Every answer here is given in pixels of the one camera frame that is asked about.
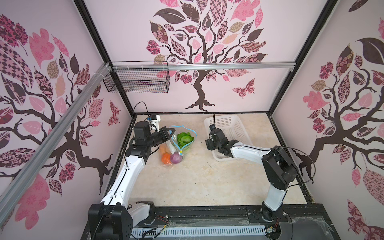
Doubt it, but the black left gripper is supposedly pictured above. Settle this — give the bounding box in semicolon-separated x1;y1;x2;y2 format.
146;126;175;147

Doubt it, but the yellow toy potato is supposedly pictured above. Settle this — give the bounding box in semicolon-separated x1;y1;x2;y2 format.
159;144;167;155

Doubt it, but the green toy cabbage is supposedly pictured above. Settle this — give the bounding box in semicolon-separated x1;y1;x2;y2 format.
177;132;195;148

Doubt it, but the clear blue-zipper zip bag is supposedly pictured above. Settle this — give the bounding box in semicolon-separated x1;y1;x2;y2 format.
159;126;198;165

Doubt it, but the orange toy pumpkin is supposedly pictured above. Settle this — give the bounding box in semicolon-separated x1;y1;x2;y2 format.
161;153;172;165

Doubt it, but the purple toy onion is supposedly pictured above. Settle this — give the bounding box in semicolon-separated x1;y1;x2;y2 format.
171;152;183;165

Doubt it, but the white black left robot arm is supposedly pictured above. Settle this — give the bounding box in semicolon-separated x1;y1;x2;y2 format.
88;121;176;240

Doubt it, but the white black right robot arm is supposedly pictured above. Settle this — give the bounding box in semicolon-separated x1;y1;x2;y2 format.
206;124;298;222

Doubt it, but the white perforated plastic basket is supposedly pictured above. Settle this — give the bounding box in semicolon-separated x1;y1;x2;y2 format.
204;115;253;145

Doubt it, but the black base platform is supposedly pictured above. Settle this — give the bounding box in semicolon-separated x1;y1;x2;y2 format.
86;203;341;240

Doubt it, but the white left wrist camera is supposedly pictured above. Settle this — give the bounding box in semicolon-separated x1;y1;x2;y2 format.
147;115;161;132

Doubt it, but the black wire mesh basket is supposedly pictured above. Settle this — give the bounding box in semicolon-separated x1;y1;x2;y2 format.
103;60;171;94

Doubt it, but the white slotted cable duct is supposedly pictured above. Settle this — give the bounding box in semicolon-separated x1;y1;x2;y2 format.
132;226;266;240

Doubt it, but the aluminium rail back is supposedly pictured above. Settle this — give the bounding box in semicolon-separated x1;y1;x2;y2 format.
110;61;296;71

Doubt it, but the aluminium rail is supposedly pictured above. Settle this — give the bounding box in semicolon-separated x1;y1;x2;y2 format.
110;61;296;71
1;63;111;224

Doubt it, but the aluminium rail left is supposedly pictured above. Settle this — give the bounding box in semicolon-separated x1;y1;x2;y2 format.
1;63;111;224

